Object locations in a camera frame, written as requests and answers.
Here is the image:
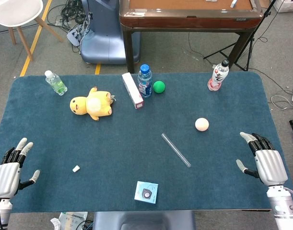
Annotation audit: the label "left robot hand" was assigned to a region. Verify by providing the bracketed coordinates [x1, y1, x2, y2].
[0, 138, 41, 199]

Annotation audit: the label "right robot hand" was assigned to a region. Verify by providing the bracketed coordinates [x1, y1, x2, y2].
[236, 131, 289, 187]

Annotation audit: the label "transparent glass test tube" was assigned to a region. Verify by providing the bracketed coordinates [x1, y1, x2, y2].
[161, 133, 192, 168]

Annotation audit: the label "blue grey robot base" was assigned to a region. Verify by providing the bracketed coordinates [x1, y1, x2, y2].
[80, 0, 141, 65]

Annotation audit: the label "clear plastic bag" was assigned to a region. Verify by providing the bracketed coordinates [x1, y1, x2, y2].
[50, 212, 89, 230]

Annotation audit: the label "cream peach ball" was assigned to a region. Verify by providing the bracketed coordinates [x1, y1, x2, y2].
[195, 117, 210, 132]

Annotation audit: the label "black cap pink drink bottle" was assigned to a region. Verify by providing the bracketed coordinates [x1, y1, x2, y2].
[207, 59, 230, 92]

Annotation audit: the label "clear bottle green label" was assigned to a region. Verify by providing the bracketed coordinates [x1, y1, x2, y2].
[45, 70, 68, 96]

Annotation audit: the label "teal table mat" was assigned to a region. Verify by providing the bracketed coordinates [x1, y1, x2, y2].
[0, 72, 293, 214]

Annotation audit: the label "yellow plush duck toy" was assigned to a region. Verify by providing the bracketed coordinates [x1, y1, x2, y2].
[70, 86, 117, 121]

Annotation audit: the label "light blue speaker box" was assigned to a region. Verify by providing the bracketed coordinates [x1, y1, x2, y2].
[134, 181, 159, 205]

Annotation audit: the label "green ball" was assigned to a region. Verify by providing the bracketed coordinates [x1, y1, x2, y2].
[152, 80, 166, 94]

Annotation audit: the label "blue cap drink bottle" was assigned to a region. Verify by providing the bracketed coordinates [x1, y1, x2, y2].
[137, 64, 153, 99]

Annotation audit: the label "white pink toothpaste box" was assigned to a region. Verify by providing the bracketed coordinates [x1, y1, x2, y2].
[121, 72, 145, 110]

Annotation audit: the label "grey power strip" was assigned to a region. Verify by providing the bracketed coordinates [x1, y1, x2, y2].
[66, 25, 89, 47]

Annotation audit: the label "black tripod stand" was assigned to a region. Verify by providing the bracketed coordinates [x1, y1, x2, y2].
[203, 0, 281, 72]

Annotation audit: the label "white chair wooden legs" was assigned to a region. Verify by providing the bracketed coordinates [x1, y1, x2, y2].
[0, 0, 64, 62]

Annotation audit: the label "brown mahjong table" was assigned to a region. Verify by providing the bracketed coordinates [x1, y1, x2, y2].
[119, 0, 264, 74]

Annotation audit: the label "white cable coil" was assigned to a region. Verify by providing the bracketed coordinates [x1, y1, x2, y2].
[270, 95, 293, 111]

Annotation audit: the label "black cable bundle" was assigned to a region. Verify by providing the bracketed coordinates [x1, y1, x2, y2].
[47, 0, 89, 32]

